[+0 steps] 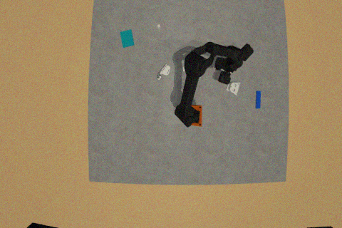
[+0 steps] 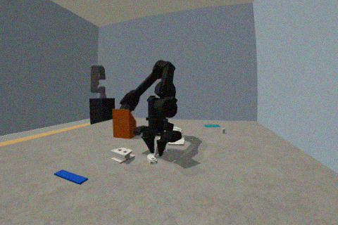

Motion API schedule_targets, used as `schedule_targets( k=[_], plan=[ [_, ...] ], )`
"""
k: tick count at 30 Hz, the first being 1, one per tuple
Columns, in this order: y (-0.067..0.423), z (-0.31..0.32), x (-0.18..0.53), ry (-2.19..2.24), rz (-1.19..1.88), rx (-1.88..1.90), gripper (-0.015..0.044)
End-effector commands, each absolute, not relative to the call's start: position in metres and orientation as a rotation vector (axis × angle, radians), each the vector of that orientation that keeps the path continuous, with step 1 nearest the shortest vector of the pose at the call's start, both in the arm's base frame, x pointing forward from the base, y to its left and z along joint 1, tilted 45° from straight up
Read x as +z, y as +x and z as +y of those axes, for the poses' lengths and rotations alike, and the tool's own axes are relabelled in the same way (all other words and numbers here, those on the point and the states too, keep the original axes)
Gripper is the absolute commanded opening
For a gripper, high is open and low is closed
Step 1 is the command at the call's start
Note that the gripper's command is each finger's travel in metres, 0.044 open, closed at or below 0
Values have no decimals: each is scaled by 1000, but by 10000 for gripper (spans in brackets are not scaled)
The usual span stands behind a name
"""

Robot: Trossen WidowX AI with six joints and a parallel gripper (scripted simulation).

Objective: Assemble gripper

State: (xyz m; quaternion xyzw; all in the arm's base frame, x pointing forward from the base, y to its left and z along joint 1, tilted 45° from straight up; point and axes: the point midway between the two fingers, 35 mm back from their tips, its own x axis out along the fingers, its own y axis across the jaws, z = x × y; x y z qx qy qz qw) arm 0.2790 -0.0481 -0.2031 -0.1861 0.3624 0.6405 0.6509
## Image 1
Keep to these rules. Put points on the teal rectangular plate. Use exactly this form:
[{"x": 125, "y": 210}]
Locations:
[{"x": 127, "y": 38}]

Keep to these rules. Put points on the blue flat rectangular plate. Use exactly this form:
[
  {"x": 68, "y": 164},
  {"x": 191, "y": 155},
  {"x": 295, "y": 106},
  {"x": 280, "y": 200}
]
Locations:
[{"x": 258, "y": 99}]

